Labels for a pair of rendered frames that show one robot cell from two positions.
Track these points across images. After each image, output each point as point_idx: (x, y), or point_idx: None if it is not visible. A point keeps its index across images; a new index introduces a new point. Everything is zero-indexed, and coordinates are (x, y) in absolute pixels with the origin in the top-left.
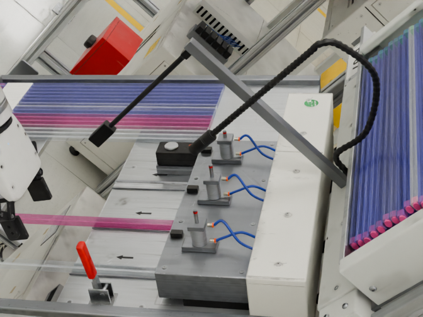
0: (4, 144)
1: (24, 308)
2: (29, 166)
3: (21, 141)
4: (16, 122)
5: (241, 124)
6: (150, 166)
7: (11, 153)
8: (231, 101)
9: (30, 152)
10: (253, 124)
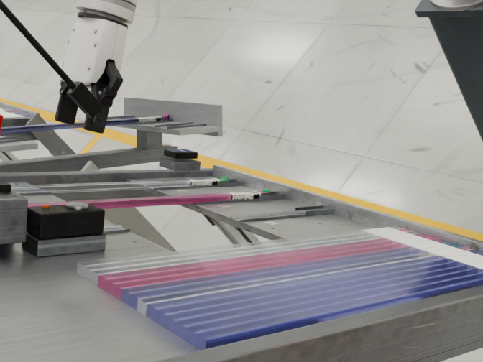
0: (77, 29)
1: (42, 172)
2: (77, 68)
3: (87, 44)
4: (95, 28)
5: (54, 304)
6: (111, 244)
7: (76, 42)
8: (141, 332)
9: (85, 61)
10: (29, 309)
